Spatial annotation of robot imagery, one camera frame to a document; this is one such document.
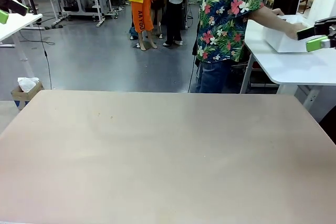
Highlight cardboard box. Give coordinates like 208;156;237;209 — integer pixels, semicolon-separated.
10;81;45;111

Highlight blue jeans legs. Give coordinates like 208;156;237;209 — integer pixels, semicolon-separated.
195;60;232;93

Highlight mannequin in black clothes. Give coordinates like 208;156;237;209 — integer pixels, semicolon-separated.
157;0;191;47

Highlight white crumpled tissue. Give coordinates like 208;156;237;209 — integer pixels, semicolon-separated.
17;77;39;92

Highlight floral hawaiian shirt torso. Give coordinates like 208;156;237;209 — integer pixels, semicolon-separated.
195;0;265;63

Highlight white plastic basket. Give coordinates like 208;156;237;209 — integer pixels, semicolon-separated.
262;15;316;54

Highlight white side table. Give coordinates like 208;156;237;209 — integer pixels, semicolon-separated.
0;13;43;62

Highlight black floor cable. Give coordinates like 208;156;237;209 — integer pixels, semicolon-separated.
39;24;55;90

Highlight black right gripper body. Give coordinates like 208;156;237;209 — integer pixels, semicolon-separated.
313;16;336;49

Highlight large white table with basket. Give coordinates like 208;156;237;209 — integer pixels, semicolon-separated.
244;15;336;95

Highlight person's right forearm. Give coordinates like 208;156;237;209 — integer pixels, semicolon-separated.
249;6;295;36

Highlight person's right hand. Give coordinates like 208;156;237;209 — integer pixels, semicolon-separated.
285;22;307;41

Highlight mannequin yellow jacket orange shorts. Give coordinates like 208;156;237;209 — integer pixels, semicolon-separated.
118;0;158;51

